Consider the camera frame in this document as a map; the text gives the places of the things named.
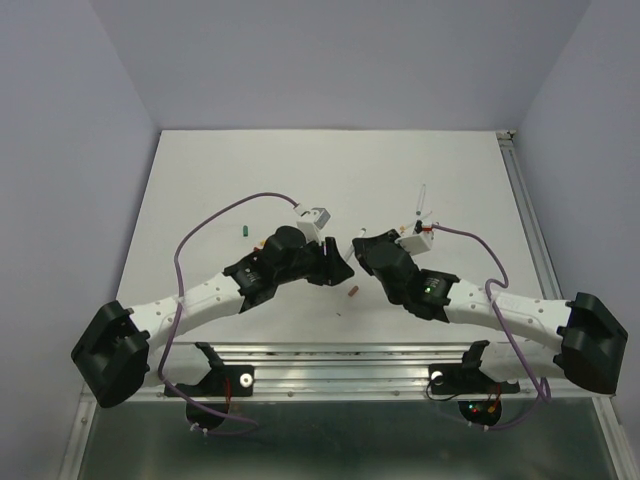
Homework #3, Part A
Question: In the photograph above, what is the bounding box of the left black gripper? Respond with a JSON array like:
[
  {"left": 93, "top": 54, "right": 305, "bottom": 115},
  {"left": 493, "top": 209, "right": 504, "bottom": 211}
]
[{"left": 275, "top": 234, "right": 354, "bottom": 286}]

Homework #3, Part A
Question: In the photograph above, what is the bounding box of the dark green marker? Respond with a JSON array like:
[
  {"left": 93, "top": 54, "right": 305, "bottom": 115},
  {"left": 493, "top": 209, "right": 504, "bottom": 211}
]
[{"left": 415, "top": 184, "right": 426, "bottom": 217}]

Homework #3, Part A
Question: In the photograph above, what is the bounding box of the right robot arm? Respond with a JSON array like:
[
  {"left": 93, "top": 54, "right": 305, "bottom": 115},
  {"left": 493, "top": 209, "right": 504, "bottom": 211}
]
[{"left": 352, "top": 223, "right": 628, "bottom": 395}]

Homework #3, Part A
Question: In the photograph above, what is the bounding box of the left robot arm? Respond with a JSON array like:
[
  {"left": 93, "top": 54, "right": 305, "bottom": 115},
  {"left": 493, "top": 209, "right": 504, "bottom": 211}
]
[{"left": 71, "top": 226, "right": 354, "bottom": 408}]

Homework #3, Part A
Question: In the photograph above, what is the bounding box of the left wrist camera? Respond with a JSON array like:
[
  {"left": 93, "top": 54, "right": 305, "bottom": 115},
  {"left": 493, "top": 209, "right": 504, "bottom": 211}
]
[{"left": 294, "top": 204, "right": 331, "bottom": 244}]

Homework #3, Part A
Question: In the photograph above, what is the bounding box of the front aluminium rail frame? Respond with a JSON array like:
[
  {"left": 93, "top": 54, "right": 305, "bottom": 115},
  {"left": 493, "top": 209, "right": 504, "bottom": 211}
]
[{"left": 82, "top": 342, "right": 617, "bottom": 401}]

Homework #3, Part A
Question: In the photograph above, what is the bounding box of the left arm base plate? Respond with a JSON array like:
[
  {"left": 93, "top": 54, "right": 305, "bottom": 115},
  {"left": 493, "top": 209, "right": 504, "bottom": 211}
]
[{"left": 163, "top": 342, "right": 258, "bottom": 436}]

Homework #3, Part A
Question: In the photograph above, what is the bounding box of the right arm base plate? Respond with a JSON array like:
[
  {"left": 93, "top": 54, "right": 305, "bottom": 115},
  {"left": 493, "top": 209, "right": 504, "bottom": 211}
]
[{"left": 425, "top": 340, "right": 520, "bottom": 430}]

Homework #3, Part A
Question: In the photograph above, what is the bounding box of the right side aluminium rail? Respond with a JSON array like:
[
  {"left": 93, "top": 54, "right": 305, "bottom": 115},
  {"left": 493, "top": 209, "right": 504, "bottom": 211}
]
[{"left": 496, "top": 131, "right": 563, "bottom": 300}]

